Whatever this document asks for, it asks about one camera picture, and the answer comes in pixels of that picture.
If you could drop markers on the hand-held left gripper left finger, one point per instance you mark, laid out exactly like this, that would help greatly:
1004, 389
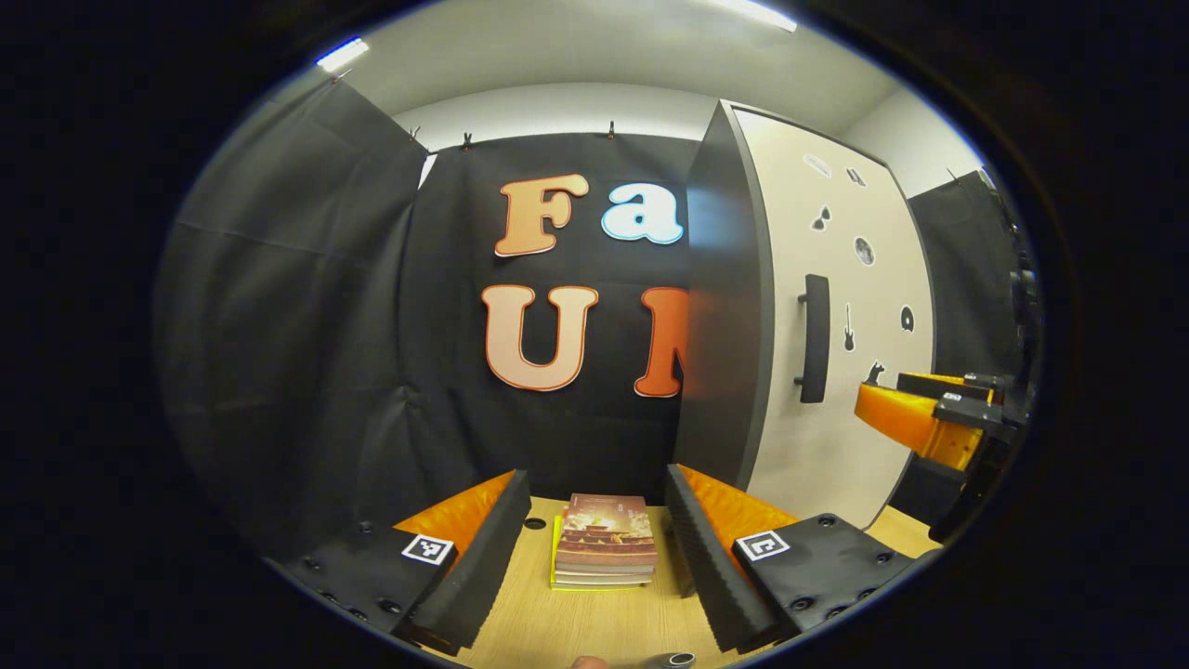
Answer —
483, 567

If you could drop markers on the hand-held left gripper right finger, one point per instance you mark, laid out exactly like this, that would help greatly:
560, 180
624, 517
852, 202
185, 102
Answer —
711, 567

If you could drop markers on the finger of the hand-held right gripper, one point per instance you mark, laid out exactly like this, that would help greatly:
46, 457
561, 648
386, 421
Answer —
901, 413
929, 381

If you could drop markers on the silver bottle with pink label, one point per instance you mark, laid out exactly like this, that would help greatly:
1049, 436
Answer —
673, 661

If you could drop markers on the grey cabinet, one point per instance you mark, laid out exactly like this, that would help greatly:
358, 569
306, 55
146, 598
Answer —
725, 325

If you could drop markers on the yellow book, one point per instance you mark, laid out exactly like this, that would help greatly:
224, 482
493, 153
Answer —
555, 557

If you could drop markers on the red-brown cover book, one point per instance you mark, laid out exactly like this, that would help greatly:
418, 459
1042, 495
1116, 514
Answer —
608, 534

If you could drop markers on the black backdrop cloth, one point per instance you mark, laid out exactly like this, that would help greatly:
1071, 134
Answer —
325, 325

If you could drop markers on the ceiling light strip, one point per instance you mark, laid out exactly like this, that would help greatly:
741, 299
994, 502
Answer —
342, 54
757, 14

